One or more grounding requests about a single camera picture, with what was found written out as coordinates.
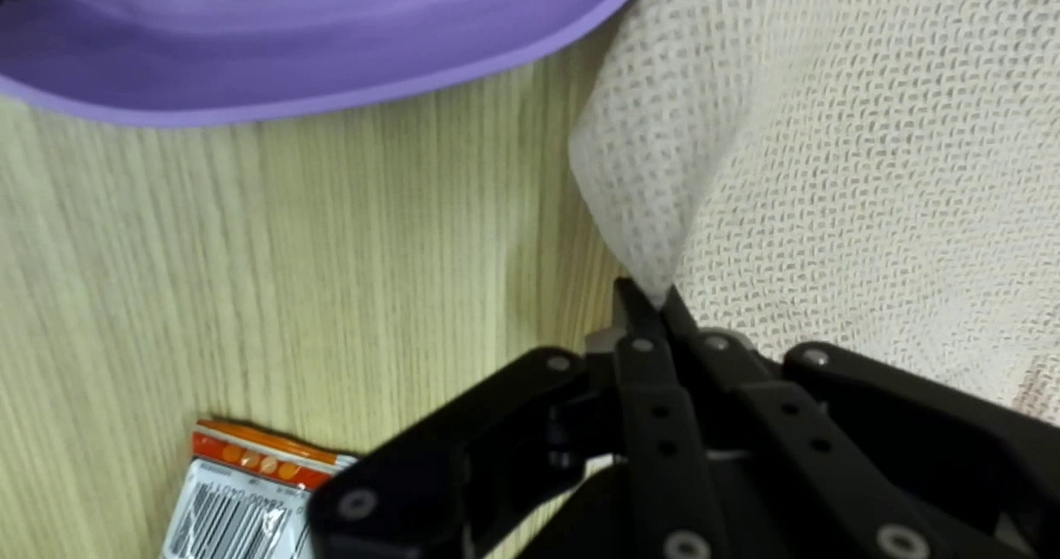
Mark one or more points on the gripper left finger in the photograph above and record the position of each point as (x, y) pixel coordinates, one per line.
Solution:
(662, 426)

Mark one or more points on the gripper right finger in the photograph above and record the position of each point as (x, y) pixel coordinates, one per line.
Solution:
(828, 451)

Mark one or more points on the white woven cloth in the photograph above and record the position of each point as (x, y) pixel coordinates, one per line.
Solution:
(845, 153)

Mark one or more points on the orange and white snack packet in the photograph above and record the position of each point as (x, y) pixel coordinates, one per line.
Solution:
(240, 501)

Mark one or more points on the purple plastic bowl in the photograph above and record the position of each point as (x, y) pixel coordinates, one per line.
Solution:
(315, 37)

